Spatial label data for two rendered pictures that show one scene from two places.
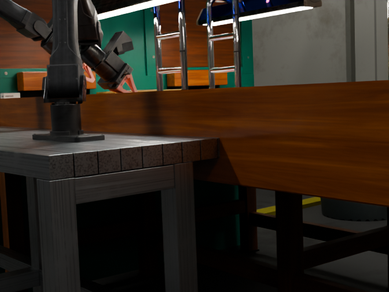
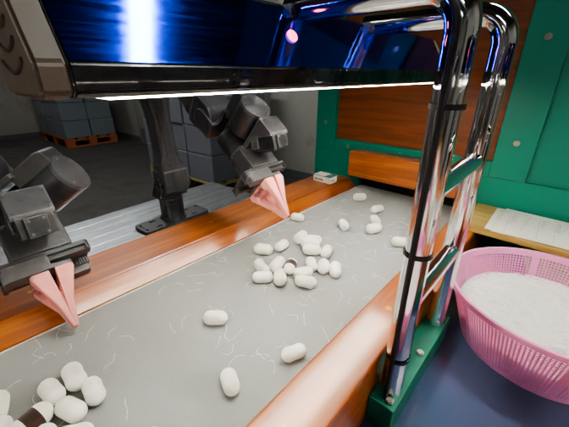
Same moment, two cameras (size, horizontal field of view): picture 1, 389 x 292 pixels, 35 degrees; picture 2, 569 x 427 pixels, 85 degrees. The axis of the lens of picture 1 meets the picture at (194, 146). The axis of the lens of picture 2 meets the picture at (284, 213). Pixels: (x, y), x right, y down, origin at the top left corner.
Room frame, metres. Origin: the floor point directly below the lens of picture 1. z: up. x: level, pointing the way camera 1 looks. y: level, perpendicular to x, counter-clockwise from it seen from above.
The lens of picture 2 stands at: (1.93, -0.20, 1.05)
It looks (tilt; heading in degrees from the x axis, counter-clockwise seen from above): 24 degrees down; 79
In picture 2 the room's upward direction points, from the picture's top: straight up
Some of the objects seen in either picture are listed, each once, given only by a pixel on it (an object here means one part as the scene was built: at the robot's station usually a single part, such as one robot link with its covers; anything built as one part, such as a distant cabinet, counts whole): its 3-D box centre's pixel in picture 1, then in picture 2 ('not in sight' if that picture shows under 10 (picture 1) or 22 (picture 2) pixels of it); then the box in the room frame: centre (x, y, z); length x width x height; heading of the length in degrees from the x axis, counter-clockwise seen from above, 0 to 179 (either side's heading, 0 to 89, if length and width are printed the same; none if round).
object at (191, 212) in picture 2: not in sight; (172, 207); (1.77, 0.66, 0.71); 0.20 x 0.07 x 0.08; 40
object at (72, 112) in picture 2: not in sight; (71, 104); (-0.56, 5.89, 0.60); 1.15 x 0.77 x 1.19; 130
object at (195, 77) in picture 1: (197, 77); not in sight; (2.79, -0.03, 0.83); 0.30 x 0.06 x 0.07; 127
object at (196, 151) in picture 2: not in sight; (203, 125); (1.72, 3.24, 0.57); 1.10 x 0.73 x 1.14; 130
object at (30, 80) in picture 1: (57, 80); (404, 170); (2.38, 0.51, 0.83); 0.30 x 0.06 x 0.07; 127
